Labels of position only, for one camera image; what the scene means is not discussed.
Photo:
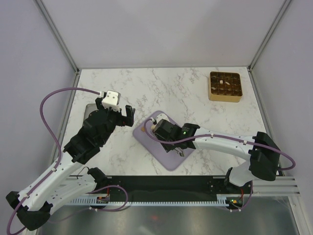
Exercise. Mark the left aluminium frame post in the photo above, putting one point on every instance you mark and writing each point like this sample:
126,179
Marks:
56,34

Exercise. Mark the metal tongs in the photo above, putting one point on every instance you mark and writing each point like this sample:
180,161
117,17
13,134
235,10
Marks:
180,152

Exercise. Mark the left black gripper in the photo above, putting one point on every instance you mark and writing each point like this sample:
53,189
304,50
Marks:
123,120

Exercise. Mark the lavender tray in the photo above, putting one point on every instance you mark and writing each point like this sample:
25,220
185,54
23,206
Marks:
170,160

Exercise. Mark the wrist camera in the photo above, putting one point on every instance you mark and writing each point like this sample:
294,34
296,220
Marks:
111,100
159,117

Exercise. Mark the gold chocolate box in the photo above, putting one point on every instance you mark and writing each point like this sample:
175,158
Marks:
225,93

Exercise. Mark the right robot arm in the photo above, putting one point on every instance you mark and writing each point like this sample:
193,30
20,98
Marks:
259,152

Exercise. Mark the white cable duct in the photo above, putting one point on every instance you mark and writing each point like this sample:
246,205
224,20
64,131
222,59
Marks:
88,200

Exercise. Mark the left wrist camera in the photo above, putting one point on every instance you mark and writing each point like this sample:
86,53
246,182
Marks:
111,100

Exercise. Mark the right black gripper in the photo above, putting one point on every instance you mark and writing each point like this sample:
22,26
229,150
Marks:
167,147

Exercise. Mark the right aluminium frame post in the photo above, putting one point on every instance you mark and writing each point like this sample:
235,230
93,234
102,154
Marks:
270,32

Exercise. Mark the aluminium frame post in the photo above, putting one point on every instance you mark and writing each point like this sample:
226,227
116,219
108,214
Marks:
270,32
56,34

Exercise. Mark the aluminium rail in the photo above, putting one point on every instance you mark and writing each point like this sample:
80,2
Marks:
282,186

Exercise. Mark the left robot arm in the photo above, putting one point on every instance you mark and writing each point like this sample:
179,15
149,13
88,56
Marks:
37,203

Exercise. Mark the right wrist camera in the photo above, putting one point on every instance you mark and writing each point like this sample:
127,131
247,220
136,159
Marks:
159,117

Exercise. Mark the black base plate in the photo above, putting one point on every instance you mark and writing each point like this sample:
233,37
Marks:
173,188

